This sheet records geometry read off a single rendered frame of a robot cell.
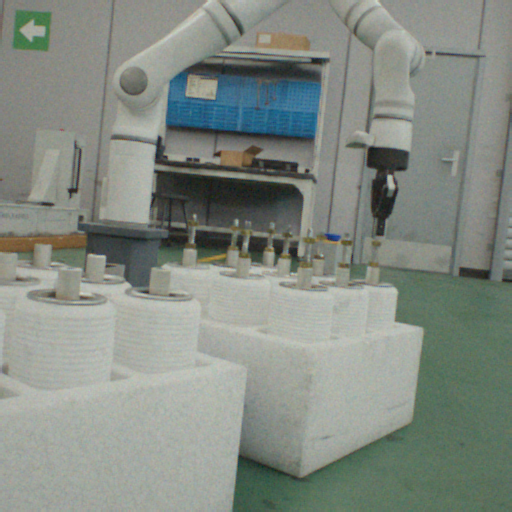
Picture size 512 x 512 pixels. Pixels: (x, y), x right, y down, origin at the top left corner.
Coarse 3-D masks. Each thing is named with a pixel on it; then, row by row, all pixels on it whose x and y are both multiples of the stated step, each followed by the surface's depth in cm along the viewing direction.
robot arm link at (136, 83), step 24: (216, 0) 123; (192, 24) 122; (216, 24) 122; (168, 48) 122; (192, 48) 123; (216, 48) 125; (120, 72) 123; (144, 72) 122; (168, 72) 123; (120, 96) 123; (144, 96) 123
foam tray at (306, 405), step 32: (224, 352) 94; (256, 352) 91; (288, 352) 87; (320, 352) 86; (352, 352) 94; (384, 352) 103; (416, 352) 115; (256, 384) 91; (288, 384) 87; (320, 384) 87; (352, 384) 95; (384, 384) 105; (416, 384) 116; (256, 416) 90; (288, 416) 87; (320, 416) 88; (352, 416) 97; (384, 416) 106; (256, 448) 90; (288, 448) 87; (320, 448) 90; (352, 448) 98
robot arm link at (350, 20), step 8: (328, 0) 118; (336, 0) 116; (344, 0) 115; (352, 0) 114; (360, 0) 114; (368, 0) 114; (376, 0) 115; (336, 8) 117; (344, 8) 115; (352, 8) 114; (360, 8) 113; (368, 8) 113; (344, 16) 116; (352, 16) 114; (360, 16) 113; (352, 24) 115; (352, 32) 116
